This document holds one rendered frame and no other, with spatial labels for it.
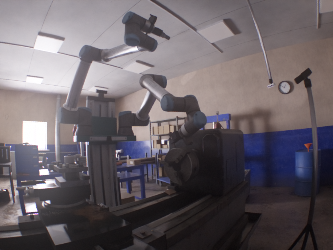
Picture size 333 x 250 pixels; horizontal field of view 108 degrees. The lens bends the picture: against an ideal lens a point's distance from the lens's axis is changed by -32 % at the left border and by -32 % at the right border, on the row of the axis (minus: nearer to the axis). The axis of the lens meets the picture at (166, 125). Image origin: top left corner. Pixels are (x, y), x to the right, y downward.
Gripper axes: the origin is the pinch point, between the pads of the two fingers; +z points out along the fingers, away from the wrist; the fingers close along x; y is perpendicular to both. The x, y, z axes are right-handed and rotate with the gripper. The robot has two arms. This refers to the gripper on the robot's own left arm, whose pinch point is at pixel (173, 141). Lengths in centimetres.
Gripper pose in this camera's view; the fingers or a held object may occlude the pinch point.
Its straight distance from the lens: 126.4
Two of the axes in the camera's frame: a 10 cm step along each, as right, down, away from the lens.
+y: -3.1, -8.9, 3.4
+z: -4.4, 4.5, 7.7
